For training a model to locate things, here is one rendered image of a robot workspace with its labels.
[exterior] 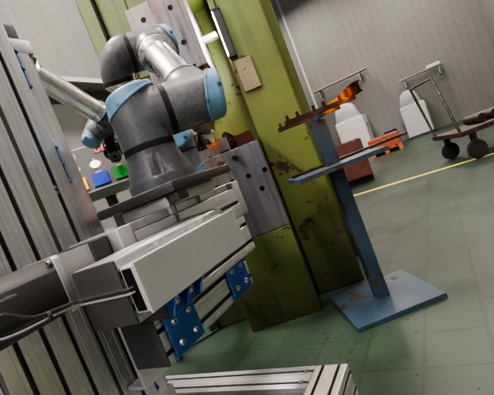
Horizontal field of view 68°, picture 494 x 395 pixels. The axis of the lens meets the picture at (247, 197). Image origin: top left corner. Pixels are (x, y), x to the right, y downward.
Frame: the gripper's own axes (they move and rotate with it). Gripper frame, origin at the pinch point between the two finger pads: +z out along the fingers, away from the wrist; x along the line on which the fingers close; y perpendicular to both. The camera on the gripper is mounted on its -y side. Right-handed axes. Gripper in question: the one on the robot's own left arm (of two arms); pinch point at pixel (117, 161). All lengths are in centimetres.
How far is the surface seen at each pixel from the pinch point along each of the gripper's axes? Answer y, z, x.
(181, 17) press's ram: 44, -35, -54
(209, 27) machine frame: 72, -6, -83
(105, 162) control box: 3.4, 2.1, 5.3
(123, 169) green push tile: -4.8, 1.4, -1.1
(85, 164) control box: 6.5, 2.1, 14.2
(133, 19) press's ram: 57, -32, -34
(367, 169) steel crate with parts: 58, 275, -330
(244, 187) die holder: -37, 5, -51
